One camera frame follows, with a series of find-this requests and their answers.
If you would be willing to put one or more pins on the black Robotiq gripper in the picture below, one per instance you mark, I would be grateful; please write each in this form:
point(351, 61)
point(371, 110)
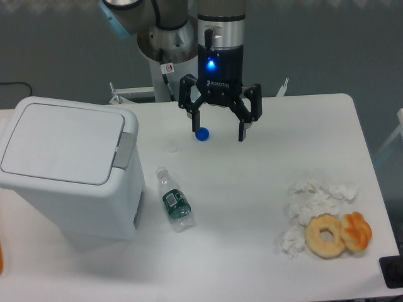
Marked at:
point(220, 83)

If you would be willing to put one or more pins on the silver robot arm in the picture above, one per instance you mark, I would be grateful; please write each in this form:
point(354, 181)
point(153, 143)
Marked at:
point(166, 33)

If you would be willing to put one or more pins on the white push-lid trash can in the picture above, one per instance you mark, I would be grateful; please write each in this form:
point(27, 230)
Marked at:
point(76, 163)

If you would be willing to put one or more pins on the blue bottle cap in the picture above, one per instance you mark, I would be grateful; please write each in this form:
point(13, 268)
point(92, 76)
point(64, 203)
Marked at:
point(202, 134)

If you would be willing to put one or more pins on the white bottle cap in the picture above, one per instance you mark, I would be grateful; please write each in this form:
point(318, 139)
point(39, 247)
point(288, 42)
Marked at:
point(172, 147)

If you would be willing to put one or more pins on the crushed green-label plastic bottle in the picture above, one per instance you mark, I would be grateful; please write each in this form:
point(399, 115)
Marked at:
point(175, 202)

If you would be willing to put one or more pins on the large crumpled white tissue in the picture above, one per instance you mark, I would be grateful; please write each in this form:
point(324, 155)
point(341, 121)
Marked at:
point(310, 198)

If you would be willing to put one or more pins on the small crumpled white tissue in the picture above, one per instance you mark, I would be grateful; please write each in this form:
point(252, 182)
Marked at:
point(293, 241)

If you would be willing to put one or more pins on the orange twisted bread roll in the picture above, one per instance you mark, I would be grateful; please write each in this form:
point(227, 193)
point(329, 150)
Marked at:
point(355, 231)

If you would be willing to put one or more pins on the black device at table edge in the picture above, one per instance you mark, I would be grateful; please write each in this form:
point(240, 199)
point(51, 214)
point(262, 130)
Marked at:
point(391, 267)

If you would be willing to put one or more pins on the orange object at left edge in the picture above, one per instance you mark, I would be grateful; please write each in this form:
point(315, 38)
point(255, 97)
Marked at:
point(1, 260)

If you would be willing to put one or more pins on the plain ring donut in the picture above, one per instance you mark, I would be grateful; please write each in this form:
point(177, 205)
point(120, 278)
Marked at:
point(322, 236)

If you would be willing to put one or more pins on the white frame at right edge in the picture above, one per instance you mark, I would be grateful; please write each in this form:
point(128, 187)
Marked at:
point(390, 145)

